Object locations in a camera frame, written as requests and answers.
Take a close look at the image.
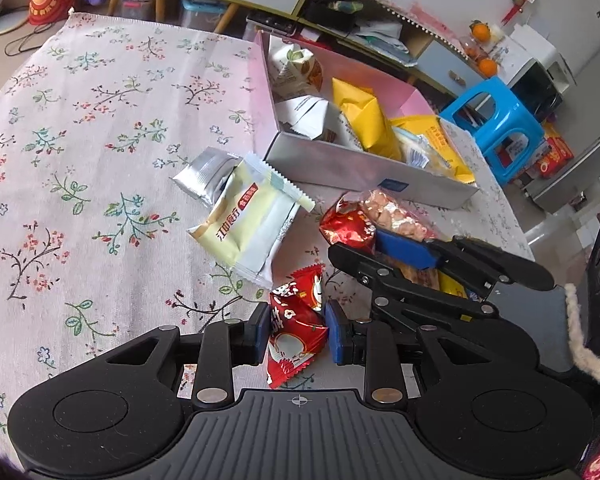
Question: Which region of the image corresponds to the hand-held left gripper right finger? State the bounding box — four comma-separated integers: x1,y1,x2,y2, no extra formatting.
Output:
324,299,541,407

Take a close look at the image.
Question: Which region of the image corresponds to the orange with leaves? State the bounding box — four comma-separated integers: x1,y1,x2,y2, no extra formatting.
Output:
469,19,494,44

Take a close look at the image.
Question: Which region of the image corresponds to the yellow square packet blue label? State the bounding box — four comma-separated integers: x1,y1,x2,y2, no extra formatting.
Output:
390,114,477,184

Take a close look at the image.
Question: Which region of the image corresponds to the cream yellow snack packet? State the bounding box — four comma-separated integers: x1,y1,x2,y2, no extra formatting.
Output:
186,151,317,289

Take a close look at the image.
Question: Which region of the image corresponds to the microwave oven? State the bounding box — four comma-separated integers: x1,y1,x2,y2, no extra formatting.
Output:
509,56,565,112

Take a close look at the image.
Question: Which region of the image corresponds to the large yellow snack packet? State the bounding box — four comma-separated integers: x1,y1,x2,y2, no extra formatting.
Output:
331,76,403,162

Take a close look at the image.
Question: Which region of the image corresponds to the white crinkled snack packet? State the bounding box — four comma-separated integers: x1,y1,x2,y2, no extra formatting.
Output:
275,95,363,150

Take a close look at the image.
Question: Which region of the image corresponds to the clear storage bin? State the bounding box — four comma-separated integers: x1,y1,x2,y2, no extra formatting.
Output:
119,0,157,22

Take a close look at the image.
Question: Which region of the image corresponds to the floral cloth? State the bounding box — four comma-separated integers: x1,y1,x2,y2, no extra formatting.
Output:
0,11,537,461

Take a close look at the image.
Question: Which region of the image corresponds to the glass jar of oranges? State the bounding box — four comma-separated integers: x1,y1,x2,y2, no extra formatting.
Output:
457,34,487,62

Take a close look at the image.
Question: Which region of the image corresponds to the small yellow snack packet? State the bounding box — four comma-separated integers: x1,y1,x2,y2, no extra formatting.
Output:
439,270,470,302

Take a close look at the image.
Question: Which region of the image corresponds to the silver refrigerator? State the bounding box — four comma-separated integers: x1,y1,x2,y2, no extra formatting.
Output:
522,35,600,213

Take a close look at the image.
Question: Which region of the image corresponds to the white nut snack packet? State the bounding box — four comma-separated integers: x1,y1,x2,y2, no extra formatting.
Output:
269,41,325,102

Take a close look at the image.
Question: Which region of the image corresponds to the red snack carton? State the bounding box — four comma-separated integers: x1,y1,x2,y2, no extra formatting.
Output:
526,124,575,179

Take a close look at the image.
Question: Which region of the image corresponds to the grey-blue drawer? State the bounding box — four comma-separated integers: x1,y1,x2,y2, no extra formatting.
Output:
416,39,487,97

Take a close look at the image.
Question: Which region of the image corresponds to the blue lid storage bin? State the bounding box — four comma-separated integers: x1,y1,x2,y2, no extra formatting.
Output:
179,0,227,29

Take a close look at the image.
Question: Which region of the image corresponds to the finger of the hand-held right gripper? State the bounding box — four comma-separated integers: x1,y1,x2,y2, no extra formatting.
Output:
374,229,556,302
327,241,498,333

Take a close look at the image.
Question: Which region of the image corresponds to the silver box with pink lining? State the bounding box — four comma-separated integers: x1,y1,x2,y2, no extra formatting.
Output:
252,29,481,211

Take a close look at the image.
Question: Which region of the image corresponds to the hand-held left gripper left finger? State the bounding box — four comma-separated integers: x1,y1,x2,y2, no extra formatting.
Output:
100,302,272,409

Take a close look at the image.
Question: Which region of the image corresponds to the pile of white papers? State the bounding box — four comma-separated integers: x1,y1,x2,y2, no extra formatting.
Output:
352,19,417,65

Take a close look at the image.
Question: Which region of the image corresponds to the white foam box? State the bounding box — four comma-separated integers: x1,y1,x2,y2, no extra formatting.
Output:
509,26,559,67

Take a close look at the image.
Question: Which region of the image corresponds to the silver foil snack packet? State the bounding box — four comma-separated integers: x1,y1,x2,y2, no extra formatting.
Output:
171,146,242,209

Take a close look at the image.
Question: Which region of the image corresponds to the red hanging wall ornament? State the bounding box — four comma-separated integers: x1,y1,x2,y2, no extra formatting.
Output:
501,0,542,24

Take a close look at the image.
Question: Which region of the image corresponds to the pink and red snack packet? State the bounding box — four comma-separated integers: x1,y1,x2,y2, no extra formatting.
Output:
319,189,440,292

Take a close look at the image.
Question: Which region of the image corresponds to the white round base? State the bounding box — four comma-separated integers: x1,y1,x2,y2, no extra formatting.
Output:
0,6,32,42

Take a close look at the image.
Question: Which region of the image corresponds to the blue plastic stool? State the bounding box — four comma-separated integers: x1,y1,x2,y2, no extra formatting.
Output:
437,76,549,187

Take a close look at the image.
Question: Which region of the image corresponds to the black bag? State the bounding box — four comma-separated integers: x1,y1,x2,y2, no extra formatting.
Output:
307,0,357,32

